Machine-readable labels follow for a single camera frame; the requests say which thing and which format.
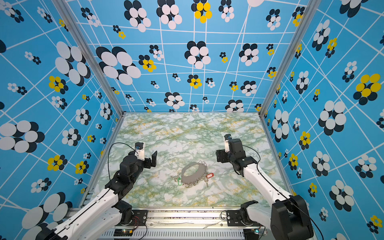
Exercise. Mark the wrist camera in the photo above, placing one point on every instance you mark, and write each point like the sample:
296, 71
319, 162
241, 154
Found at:
227, 137
139, 149

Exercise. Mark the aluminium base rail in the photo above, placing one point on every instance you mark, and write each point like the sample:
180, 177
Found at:
189, 217

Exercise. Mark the left aluminium corner post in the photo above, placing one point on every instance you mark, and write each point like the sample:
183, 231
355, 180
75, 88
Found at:
79, 38

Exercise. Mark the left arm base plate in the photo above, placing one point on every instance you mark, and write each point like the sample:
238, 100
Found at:
134, 218

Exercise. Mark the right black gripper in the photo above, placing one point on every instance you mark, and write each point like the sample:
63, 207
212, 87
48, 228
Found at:
221, 155

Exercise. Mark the right aluminium corner post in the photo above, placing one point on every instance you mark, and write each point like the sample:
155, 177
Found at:
288, 57

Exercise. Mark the aluminium corner post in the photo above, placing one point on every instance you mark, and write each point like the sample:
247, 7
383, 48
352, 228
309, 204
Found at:
79, 38
288, 57

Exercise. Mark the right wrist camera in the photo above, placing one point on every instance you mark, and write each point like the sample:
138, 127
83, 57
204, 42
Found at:
227, 137

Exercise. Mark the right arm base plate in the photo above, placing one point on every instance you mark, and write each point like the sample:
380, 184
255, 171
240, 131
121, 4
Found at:
239, 218

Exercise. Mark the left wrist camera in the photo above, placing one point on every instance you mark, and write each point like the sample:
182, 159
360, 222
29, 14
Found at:
139, 149

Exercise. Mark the red key tag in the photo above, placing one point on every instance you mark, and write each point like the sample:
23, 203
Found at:
210, 175

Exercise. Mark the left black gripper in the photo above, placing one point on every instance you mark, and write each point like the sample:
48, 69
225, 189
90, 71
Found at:
147, 161

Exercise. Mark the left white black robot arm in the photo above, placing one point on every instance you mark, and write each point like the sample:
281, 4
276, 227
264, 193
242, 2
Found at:
108, 208

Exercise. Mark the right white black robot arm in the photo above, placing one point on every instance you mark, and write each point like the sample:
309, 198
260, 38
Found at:
287, 216

